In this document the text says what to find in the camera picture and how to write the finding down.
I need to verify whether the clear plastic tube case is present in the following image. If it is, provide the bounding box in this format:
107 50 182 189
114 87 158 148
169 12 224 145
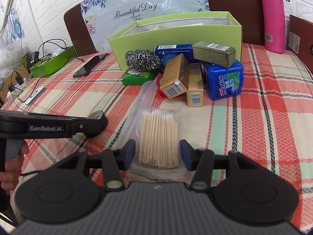
116 81 157 148

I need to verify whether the cotton swab bag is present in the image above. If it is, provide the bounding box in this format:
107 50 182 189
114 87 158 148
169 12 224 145
130 107 182 178

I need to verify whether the gold perfume box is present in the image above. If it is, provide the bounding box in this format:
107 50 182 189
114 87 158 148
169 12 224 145
160 54 188 99

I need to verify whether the steel wool scrubber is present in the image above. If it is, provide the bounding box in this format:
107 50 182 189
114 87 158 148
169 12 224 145
125 49 162 72

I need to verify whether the olive green small box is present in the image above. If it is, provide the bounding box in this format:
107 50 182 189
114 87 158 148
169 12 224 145
192 41 236 69

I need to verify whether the red tape roll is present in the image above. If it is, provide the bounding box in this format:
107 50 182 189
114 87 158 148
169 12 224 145
157 89 167 98

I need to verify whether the person's left hand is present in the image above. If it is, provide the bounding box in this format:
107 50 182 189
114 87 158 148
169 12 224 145
0 141 29 190

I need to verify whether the white power bank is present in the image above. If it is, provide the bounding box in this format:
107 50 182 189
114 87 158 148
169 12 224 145
22 87 46 106

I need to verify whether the green tray box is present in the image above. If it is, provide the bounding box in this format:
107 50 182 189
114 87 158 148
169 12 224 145
30 46 76 78

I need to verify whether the blue mentos gum container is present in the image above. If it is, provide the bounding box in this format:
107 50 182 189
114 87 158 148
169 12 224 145
201 60 244 100

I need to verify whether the green small packet box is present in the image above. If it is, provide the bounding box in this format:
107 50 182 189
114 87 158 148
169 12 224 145
121 69 156 86

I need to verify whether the black smartphone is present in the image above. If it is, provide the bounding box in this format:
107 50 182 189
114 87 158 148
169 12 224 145
73 52 109 78

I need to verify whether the plaid bed sheet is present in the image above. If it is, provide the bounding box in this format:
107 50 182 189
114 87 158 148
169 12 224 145
3 44 312 232

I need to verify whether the blue flat medicine box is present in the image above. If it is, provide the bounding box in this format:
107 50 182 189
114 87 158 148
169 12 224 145
154 44 200 65

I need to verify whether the light green cardboard box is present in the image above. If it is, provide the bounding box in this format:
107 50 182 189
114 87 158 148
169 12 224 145
108 11 242 71

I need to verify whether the floral plastic bedding bag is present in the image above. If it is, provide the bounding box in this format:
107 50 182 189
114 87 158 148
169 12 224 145
80 0 210 52

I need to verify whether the brown cardboard box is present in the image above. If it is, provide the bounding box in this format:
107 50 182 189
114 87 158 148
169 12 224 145
288 15 313 72

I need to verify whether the pink thermos bottle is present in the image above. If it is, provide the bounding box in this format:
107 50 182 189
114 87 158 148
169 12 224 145
262 0 290 54

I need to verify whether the black charger cable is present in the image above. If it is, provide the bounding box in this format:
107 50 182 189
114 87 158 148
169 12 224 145
7 38 87 104

